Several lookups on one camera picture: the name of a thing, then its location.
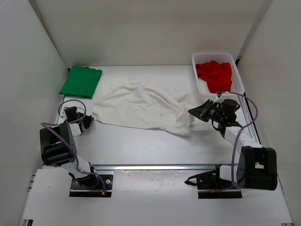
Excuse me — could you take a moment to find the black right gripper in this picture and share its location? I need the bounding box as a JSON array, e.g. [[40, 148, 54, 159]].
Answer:
[[189, 100, 224, 124]]

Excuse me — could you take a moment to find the green t shirt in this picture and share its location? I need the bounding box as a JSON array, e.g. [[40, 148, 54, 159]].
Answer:
[[59, 65, 103, 99]]

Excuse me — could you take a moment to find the white t shirt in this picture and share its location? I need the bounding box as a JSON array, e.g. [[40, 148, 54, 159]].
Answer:
[[92, 78, 194, 137]]

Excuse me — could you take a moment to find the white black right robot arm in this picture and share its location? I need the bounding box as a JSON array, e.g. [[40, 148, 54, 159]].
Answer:
[[185, 99, 277, 192]]

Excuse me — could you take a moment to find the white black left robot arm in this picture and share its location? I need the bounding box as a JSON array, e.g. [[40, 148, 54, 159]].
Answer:
[[40, 113, 99, 189]]

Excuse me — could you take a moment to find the red t shirt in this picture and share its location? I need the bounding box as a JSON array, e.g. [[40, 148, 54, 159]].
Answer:
[[196, 60, 232, 93]]

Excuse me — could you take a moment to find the white plastic basket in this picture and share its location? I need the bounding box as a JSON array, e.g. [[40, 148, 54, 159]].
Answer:
[[191, 52, 245, 97]]

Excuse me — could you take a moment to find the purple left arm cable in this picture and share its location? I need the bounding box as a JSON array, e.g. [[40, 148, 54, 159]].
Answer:
[[40, 99, 106, 196]]

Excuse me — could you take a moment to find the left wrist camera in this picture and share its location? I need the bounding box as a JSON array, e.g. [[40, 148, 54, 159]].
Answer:
[[63, 106, 79, 122]]

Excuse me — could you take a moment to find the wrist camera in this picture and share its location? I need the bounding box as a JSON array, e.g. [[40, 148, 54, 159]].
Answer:
[[222, 99, 240, 114], [63, 106, 79, 122]]

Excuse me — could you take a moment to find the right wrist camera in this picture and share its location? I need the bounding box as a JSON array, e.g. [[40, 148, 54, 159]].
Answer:
[[222, 99, 240, 114]]

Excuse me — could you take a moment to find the aluminium table rail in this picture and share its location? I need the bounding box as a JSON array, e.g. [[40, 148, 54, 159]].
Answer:
[[94, 164, 218, 174]]

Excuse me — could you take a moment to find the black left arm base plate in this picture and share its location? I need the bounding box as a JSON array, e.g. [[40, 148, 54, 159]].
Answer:
[[69, 175, 113, 198]]

